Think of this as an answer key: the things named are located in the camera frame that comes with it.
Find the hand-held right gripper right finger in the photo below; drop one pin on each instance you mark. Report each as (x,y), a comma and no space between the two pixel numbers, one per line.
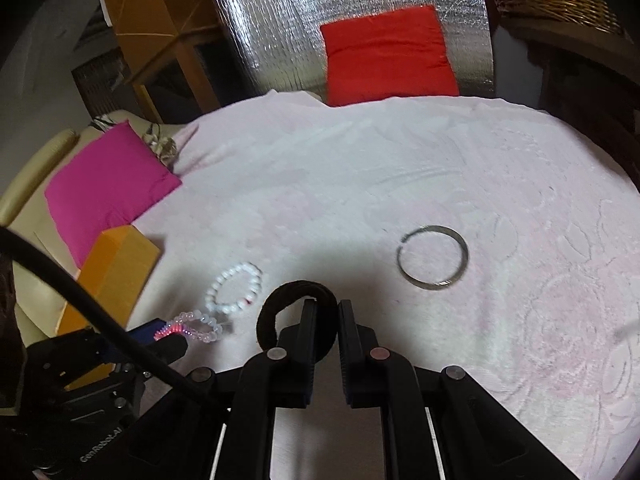
(350,360)

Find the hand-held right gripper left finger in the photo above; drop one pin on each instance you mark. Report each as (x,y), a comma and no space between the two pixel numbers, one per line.
(307,360)

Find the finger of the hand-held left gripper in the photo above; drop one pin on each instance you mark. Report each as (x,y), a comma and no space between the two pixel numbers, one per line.
(172,350)

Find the orange box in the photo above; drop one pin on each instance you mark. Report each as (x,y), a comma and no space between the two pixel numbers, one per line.
(115,270)

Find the silver bangle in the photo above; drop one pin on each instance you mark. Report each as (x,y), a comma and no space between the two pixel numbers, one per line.
(430,286)

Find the magenta cushion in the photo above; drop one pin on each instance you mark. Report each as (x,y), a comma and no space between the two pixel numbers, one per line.
(105,185)

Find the clear glass ornament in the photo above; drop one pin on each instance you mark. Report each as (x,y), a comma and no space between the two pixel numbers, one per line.
(165,149)

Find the red cushion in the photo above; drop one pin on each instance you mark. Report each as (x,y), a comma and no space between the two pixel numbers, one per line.
(390,55)

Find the silver foil insulation panel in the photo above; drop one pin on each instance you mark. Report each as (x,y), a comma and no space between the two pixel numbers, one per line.
(270,35)

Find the light wooden cabinet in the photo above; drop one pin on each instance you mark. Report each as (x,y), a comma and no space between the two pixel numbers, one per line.
(145,0)

